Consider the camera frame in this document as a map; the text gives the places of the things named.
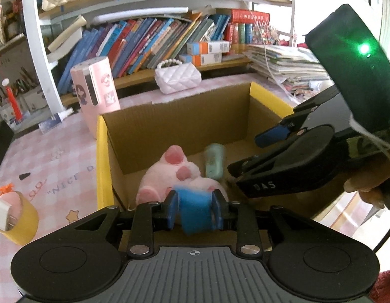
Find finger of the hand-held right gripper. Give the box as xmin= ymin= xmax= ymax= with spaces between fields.
xmin=227 ymin=147 xmax=288 ymax=180
xmin=254 ymin=110 xmax=318 ymax=148

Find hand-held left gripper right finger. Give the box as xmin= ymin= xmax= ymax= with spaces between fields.
xmin=211 ymin=189 xmax=312 ymax=257

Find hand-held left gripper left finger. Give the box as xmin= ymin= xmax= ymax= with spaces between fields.
xmin=73 ymin=191 xmax=180 ymax=257

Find blue rectangular object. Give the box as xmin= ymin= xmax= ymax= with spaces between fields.
xmin=177 ymin=188 xmax=213 ymax=236

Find pink pig plush toy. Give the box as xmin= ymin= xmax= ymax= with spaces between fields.
xmin=136 ymin=145 xmax=229 ymax=210

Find yellow cardboard box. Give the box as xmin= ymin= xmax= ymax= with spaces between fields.
xmin=96 ymin=81 xmax=309 ymax=216

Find yellow tape roll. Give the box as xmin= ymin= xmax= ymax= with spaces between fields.
xmin=0 ymin=191 xmax=39 ymax=246

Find person's right hand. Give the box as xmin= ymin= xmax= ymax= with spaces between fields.
xmin=343 ymin=156 xmax=390 ymax=209

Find stack of papers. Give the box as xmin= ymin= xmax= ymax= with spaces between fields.
xmin=245 ymin=42 xmax=331 ymax=93

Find colourful flower ornament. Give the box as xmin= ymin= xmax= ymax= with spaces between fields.
xmin=252 ymin=22 xmax=280 ymax=45

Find camouflage fabric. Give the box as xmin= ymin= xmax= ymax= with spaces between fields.
xmin=346 ymin=133 xmax=390 ymax=162

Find red book box set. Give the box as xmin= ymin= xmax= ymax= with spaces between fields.
xmin=225 ymin=9 xmax=271 ymax=45

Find orange white carton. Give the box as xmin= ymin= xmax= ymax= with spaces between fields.
xmin=180 ymin=53 xmax=222 ymax=67
xmin=186 ymin=40 xmax=230 ymax=55

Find white quilted purse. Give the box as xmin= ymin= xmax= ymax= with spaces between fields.
xmin=154 ymin=58 xmax=202 ymax=94

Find pink checkered tablecloth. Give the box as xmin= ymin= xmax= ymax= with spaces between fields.
xmin=0 ymin=72 xmax=296 ymax=259

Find pink cylindrical container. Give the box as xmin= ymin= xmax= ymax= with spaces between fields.
xmin=70 ymin=56 xmax=121 ymax=139

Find small spray bottle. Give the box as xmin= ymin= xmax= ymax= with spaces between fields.
xmin=38 ymin=107 xmax=74 ymax=133

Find row of colourful books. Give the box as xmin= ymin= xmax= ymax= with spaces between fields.
xmin=58 ymin=14 xmax=233 ymax=93

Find white pen holder box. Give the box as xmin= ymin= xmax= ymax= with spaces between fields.
xmin=0 ymin=101 xmax=16 ymax=124
xmin=18 ymin=87 xmax=49 ymax=112

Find red knit clothing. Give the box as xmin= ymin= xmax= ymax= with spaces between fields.
xmin=370 ymin=265 xmax=390 ymax=303

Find white bar lamp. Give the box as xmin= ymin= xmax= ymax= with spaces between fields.
xmin=94 ymin=6 xmax=189 ymax=22

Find black flat device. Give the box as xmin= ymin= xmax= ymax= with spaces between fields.
xmin=0 ymin=121 xmax=13 ymax=180

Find thick beige book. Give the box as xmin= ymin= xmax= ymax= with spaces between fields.
xmin=47 ymin=15 xmax=88 ymax=62

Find white wooden bookshelf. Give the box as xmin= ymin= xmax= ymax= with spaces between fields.
xmin=21 ymin=0 xmax=296 ymax=108

